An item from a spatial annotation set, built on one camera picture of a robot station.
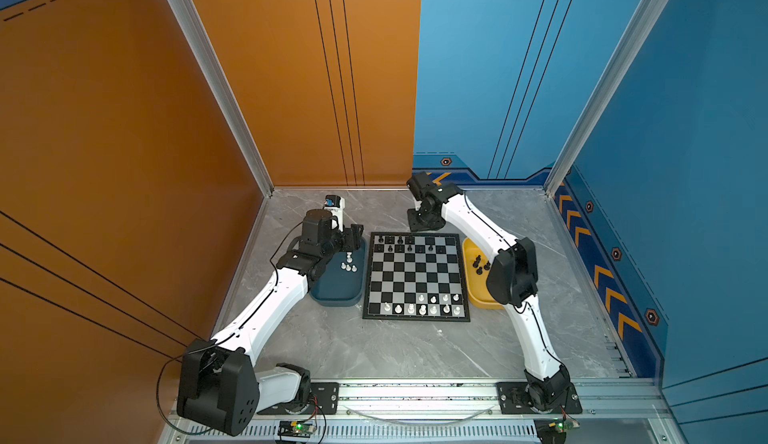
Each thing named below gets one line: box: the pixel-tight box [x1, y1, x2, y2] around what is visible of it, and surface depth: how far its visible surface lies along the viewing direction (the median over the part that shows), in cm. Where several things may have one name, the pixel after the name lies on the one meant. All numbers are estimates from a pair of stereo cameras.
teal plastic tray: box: [310, 238, 367, 307], surface depth 96 cm
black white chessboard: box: [362, 231, 471, 322], surface depth 94 cm
